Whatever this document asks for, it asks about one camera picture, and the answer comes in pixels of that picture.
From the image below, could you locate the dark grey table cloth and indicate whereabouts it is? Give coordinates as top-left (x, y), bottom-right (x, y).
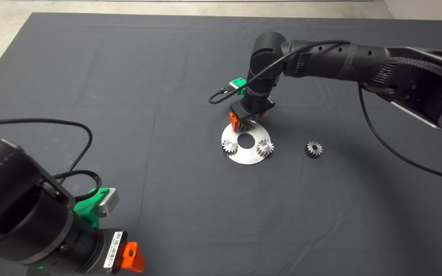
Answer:
top-left (0, 12), bottom-right (442, 276)

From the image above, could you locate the small steel gear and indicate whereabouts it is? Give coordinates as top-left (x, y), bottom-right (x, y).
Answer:
top-left (304, 140), bottom-right (323, 158)
top-left (223, 139), bottom-right (239, 156)
top-left (256, 139), bottom-right (274, 157)

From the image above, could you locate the black braided cable sleeve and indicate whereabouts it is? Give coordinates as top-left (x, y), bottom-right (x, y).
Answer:
top-left (363, 57), bottom-right (442, 96)

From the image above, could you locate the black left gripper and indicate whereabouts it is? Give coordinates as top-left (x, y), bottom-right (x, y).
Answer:
top-left (91, 229), bottom-right (145, 274)

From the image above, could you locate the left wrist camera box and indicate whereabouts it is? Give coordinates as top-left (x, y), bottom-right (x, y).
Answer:
top-left (95, 191), bottom-right (120, 218)

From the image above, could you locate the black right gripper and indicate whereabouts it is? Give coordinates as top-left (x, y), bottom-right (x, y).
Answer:
top-left (229, 97), bottom-right (276, 131)

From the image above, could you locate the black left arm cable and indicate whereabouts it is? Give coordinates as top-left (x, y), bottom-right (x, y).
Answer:
top-left (0, 118), bottom-right (102, 203)

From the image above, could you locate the large steel gear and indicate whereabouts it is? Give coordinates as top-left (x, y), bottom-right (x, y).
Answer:
top-left (238, 118), bottom-right (258, 133)

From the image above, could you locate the round metal plate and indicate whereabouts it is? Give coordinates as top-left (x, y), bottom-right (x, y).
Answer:
top-left (221, 122), bottom-right (272, 165)

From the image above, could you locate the left wrist green camera mount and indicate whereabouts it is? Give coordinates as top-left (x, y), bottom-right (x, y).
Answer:
top-left (73, 187), bottom-right (110, 228)

